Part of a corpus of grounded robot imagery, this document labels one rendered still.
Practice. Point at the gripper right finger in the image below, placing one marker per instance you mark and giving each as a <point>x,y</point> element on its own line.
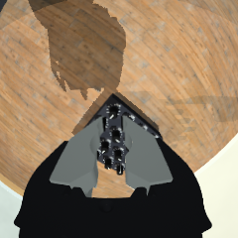
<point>152,164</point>

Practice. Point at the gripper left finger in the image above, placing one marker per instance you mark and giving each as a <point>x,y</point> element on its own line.
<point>71,164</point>

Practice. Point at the black knob box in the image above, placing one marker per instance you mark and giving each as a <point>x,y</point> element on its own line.
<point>113,138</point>

